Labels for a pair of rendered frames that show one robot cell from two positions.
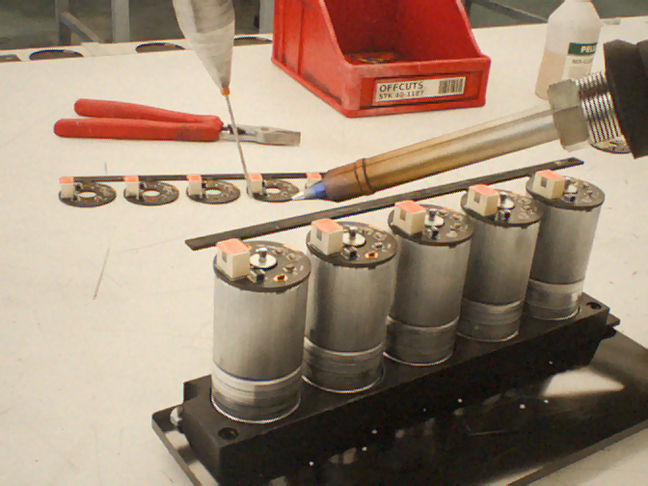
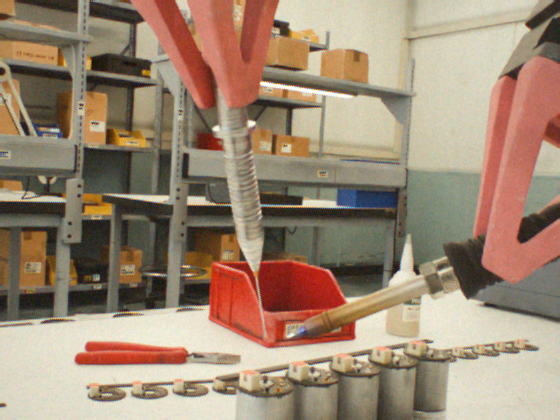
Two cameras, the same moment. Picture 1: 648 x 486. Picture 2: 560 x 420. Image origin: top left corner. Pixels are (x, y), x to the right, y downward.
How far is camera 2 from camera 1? 0.10 m
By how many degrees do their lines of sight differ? 24
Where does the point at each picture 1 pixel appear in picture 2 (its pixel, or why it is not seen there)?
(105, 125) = (110, 355)
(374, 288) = (329, 401)
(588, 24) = not seen: hidden behind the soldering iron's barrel
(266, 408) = not seen: outside the picture
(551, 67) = (394, 314)
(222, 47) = (258, 248)
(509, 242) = (400, 379)
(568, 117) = (432, 278)
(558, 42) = not seen: hidden behind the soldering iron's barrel
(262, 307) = (269, 407)
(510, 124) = (403, 286)
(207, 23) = (253, 235)
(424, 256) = (354, 384)
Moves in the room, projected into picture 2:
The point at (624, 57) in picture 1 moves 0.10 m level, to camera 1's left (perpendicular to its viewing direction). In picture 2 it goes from (455, 246) to (201, 233)
